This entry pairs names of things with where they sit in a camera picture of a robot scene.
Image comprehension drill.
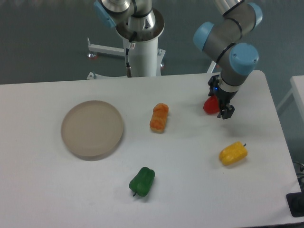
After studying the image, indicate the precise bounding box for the green bell pepper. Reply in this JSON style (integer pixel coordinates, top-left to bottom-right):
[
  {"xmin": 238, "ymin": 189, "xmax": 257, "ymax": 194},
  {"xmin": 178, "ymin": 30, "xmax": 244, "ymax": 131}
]
[{"xmin": 129, "ymin": 167, "xmax": 155, "ymax": 197}]

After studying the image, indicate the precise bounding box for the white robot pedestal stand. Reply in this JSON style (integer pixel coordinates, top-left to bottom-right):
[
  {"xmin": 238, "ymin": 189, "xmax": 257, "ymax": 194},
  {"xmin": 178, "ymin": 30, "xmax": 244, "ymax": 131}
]
[{"xmin": 85, "ymin": 8, "xmax": 167, "ymax": 80}]

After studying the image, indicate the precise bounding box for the black box at edge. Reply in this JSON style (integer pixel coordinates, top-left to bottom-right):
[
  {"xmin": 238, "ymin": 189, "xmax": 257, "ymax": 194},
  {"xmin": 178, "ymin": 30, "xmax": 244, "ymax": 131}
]
[{"xmin": 286, "ymin": 192, "xmax": 304, "ymax": 218}]

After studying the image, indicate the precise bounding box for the yellow bell pepper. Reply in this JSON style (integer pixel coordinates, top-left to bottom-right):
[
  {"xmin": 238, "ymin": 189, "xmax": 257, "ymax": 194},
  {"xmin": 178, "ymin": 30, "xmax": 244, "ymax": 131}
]
[{"xmin": 218, "ymin": 141, "xmax": 248, "ymax": 166}]

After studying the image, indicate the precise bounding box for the beige round plate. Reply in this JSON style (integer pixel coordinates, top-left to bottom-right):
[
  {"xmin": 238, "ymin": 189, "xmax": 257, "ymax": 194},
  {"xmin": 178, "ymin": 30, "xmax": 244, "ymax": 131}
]
[{"xmin": 61, "ymin": 100, "xmax": 124, "ymax": 161}]

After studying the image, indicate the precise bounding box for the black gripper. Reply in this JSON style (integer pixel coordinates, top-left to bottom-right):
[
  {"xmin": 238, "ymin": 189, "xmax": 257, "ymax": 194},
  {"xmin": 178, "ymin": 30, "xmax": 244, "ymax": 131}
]
[{"xmin": 213, "ymin": 82, "xmax": 239, "ymax": 119}]

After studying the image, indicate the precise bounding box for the white side table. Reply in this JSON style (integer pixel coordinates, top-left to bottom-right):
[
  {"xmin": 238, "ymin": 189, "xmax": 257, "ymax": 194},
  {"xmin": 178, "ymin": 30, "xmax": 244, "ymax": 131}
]
[{"xmin": 276, "ymin": 75, "xmax": 304, "ymax": 119}]

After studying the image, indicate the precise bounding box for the red bell pepper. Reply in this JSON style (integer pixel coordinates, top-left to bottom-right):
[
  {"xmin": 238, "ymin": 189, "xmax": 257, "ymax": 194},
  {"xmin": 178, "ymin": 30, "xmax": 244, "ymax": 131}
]
[{"xmin": 203, "ymin": 95, "xmax": 219, "ymax": 114}]

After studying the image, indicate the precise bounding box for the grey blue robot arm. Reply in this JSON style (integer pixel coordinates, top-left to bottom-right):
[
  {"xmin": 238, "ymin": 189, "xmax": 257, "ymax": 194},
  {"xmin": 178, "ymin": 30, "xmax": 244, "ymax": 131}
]
[{"xmin": 94, "ymin": 0, "xmax": 263, "ymax": 119}]

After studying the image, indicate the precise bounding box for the orange bell pepper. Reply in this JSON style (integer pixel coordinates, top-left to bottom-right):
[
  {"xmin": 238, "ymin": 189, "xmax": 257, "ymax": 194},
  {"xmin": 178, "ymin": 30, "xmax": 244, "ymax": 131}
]
[{"xmin": 150, "ymin": 103, "xmax": 169, "ymax": 133}]

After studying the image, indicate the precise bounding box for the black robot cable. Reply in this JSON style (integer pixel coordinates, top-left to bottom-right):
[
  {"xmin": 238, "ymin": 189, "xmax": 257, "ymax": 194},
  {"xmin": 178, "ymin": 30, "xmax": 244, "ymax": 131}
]
[{"xmin": 124, "ymin": 30, "xmax": 138, "ymax": 78}]

